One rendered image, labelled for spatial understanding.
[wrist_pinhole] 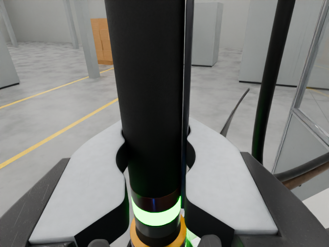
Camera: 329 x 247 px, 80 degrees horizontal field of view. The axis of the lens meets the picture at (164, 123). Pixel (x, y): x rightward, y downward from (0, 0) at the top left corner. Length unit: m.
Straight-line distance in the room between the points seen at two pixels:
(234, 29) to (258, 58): 6.79
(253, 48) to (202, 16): 2.38
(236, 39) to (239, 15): 1.14
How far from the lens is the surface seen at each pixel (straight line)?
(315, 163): 0.30
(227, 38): 12.29
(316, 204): 0.57
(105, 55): 8.37
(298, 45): 5.59
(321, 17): 1.51
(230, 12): 12.25
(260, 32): 5.51
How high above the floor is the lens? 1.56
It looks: 28 degrees down
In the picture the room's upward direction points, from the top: 1 degrees counter-clockwise
